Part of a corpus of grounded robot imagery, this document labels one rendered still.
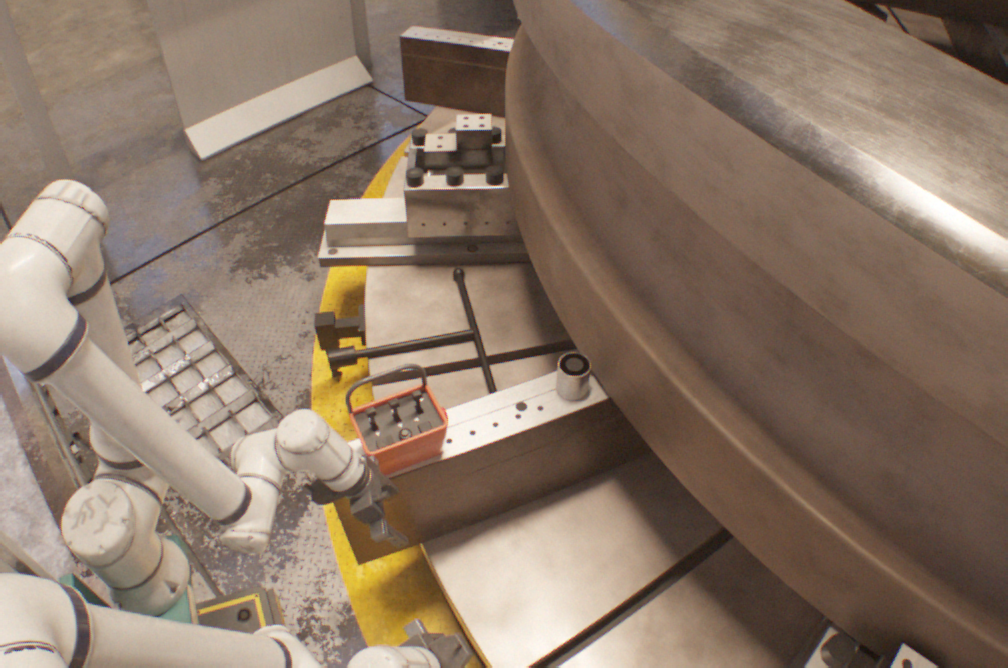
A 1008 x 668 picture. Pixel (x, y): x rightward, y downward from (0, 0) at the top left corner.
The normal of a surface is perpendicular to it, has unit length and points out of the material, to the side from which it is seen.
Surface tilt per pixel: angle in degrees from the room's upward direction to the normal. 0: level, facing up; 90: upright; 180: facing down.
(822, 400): 78
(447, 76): 90
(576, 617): 0
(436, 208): 90
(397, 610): 0
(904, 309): 90
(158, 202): 0
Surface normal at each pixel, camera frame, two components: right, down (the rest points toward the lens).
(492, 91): -0.36, 0.65
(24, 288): 0.65, -0.27
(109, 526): 0.11, -0.62
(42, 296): 0.85, -0.22
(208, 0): 0.70, 0.49
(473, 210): 0.03, 0.69
